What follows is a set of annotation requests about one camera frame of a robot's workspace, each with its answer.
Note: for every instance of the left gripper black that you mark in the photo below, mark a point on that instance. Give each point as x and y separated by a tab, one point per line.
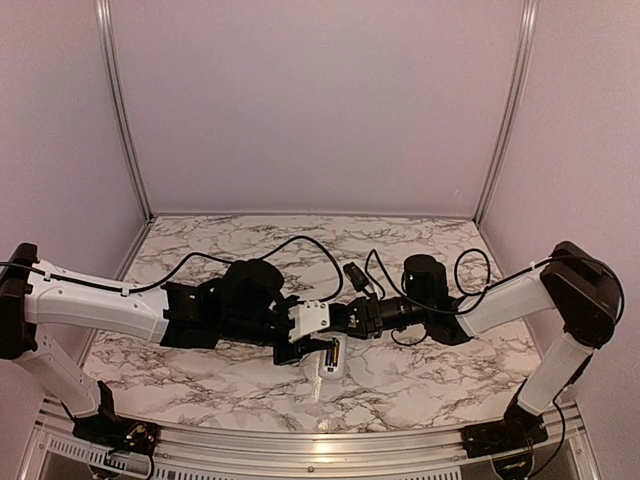
306	345

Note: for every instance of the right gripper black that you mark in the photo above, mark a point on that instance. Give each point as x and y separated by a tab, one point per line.
368	318

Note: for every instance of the white remote control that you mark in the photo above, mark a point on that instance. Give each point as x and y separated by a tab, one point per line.
339	372

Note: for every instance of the gold battery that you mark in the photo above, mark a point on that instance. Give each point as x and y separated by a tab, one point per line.
335	354

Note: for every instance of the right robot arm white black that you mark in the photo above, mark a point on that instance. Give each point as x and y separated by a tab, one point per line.
586	293

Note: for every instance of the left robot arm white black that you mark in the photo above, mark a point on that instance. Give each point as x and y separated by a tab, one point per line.
245	305

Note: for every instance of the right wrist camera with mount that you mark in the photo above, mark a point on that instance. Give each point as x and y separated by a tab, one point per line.
360	281

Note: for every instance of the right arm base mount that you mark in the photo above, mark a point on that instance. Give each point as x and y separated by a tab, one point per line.
497	437

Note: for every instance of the front aluminium frame rail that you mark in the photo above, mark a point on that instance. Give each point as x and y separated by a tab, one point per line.
189	452

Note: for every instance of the right rear aluminium post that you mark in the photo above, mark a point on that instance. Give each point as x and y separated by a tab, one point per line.
514	98

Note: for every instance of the aluminium post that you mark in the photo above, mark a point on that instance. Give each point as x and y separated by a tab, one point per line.
108	43
514	98

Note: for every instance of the left rear aluminium post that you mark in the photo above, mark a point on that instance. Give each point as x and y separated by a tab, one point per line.
108	43

